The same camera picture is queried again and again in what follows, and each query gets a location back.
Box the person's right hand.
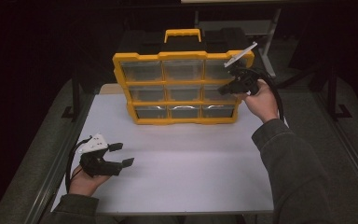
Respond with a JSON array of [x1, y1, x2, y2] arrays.
[[238, 78, 280, 124]]

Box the clear plastic drawer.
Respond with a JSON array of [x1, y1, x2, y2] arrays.
[[203, 84, 239, 102]]

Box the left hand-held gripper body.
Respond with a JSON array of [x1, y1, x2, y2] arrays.
[[77, 133, 124, 178]]

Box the grey metal stand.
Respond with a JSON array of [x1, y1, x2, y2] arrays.
[[195, 7, 282, 78]]

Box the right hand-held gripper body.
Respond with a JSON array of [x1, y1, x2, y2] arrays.
[[223, 41, 261, 96]]

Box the yellow organizer box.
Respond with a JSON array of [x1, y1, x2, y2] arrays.
[[112, 28, 255, 126]]

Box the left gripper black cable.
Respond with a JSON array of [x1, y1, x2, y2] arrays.
[[64, 136, 93, 194]]

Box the person's left hand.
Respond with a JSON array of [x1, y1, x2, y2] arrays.
[[68, 165, 111, 197]]

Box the black metal stand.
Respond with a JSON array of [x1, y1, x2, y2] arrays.
[[327, 66, 352, 121], [61, 71, 82, 122]]

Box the set of clear organizer drawers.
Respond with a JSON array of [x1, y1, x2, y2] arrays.
[[119, 59, 246, 119]]

